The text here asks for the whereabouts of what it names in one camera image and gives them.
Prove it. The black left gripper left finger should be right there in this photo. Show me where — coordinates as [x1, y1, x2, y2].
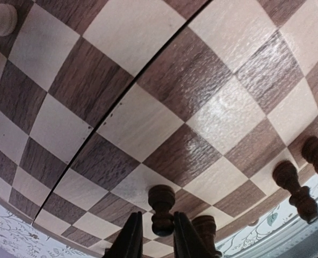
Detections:
[103, 212, 143, 258]

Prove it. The dark pawn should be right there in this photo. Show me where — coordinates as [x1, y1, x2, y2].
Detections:
[272, 160, 318, 224]
[148, 184, 176, 237]

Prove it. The light pawn three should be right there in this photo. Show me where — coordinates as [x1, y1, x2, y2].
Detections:
[0, 4, 18, 37]

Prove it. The dark wooden king piece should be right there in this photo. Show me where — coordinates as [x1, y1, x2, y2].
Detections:
[191, 215, 222, 257]

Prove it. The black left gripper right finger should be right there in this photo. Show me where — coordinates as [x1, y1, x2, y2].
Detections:
[174, 212, 212, 258]

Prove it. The wooden chess board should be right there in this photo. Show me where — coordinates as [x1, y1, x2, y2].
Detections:
[0, 0, 318, 258]

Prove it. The front aluminium rail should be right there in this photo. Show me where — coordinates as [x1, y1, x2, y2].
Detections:
[215, 188, 318, 258]

